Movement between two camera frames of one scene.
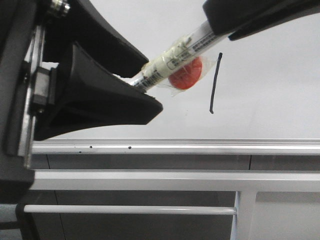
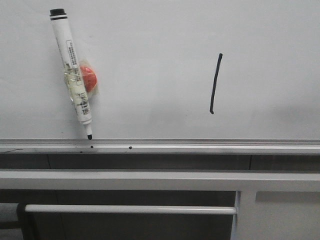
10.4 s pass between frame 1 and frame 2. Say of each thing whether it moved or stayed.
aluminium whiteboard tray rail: stayed
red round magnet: moved
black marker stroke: stayed
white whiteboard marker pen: moved
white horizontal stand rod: stayed
